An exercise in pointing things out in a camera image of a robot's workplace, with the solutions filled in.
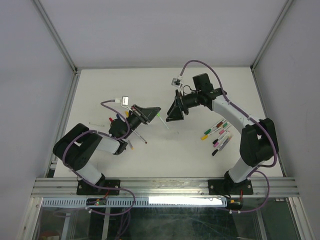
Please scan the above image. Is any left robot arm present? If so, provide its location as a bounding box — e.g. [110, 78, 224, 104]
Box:
[52, 104, 161, 195]

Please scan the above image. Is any white slotted cable duct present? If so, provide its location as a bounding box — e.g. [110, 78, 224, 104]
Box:
[42, 196, 227, 208]

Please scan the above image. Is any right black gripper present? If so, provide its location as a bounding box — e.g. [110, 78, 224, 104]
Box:
[165, 90, 201, 123]

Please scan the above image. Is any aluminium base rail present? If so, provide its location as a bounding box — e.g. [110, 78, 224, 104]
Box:
[31, 177, 300, 198]

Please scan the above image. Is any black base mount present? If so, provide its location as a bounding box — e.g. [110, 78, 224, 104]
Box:
[76, 177, 121, 196]
[207, 171, 254, 199]

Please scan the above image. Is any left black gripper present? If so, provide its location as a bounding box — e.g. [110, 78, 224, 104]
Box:
[122, 104, 161, 140]

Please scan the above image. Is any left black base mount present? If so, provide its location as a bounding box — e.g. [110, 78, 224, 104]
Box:
[76, 177, 121, 196]

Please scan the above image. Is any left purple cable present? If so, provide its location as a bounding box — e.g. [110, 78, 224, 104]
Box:
[62, 98, 137, 240]

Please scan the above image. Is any magenta cap marker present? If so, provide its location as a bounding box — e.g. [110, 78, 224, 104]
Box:
[213, 132, 232, 148]

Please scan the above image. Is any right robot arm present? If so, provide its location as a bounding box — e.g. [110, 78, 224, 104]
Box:
[166, 73, 279, 194]

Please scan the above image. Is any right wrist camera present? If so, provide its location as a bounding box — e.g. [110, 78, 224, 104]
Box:
[171, 75, 184, 90]

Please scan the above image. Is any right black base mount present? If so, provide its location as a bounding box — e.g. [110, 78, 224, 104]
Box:
[207, 171, 254, 199]

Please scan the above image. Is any pink cap marker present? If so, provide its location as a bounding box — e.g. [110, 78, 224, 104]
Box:
[219, 125, 231, 135]

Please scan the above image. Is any black cap marker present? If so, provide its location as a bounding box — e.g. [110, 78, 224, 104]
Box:
[211, 134, 233, 156]

